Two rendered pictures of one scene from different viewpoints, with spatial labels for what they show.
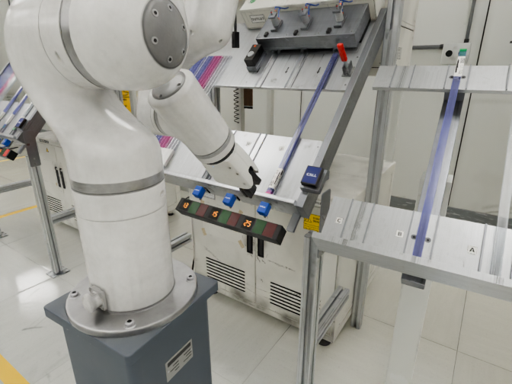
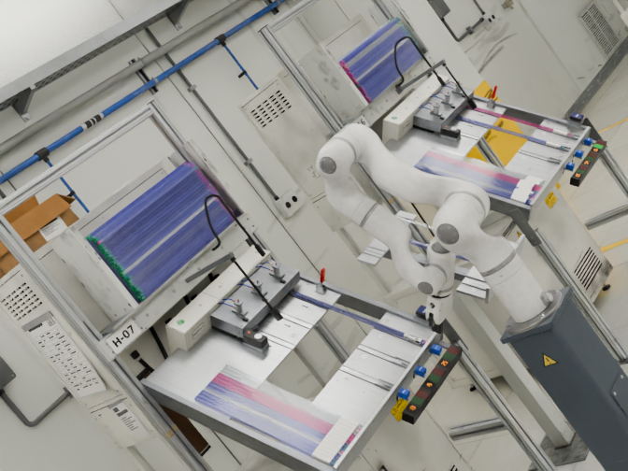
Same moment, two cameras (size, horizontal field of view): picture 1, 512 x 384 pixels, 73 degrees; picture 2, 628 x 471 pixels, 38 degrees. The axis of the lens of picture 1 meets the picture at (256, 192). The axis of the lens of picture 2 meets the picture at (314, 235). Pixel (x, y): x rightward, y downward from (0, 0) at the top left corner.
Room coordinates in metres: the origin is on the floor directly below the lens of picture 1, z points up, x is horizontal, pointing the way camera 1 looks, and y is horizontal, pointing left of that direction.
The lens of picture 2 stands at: (0.19, 2.72, 1.64)
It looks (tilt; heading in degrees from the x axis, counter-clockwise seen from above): 8 degrees down; 284
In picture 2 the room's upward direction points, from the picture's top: 37 degrees counter-clockwise
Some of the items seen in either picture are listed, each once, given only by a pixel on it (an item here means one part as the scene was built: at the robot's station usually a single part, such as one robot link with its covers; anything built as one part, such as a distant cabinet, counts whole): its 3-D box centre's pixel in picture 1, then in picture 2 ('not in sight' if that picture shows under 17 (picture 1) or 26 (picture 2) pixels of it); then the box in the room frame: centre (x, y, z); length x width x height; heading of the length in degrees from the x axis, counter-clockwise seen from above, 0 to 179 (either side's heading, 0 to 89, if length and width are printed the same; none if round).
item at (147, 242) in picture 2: not in sight; (160, 231); (1.34, -0.16, 1.52); 0.51 x 0.13 x 0.27; 56
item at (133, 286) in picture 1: (127, 240); (516, 288); (0.45, 0.19, 0.79); 0.19 x 0.19 x 0.18
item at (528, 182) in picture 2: not in sight; (491, 215); (0.50, -1.29, 0.65); 1.01 x 0.73 x 1.29; 146
